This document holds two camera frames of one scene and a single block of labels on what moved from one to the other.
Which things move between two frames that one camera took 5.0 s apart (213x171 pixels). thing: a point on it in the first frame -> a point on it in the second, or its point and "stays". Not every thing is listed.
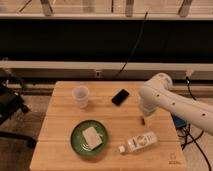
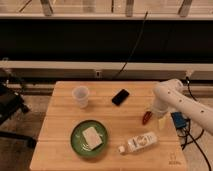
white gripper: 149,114 -> 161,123
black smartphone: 120,97 stays
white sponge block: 92,137 stays
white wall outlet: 98,74 stays
